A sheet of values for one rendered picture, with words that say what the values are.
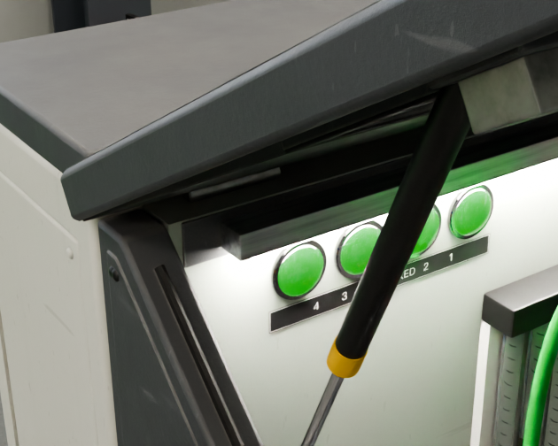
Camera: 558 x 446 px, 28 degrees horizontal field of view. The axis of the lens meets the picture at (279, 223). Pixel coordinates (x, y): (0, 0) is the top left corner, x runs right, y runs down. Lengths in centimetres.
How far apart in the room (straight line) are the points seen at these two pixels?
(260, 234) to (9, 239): 29
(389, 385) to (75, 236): 32
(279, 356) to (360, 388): 11
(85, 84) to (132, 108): 7
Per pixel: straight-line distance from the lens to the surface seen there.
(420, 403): 104
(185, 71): 93
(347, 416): 98
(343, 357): 60
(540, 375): 98
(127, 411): 85
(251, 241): 79
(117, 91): 89
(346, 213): 83
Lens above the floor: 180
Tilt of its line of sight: 27 degrees down
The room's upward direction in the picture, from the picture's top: straight up
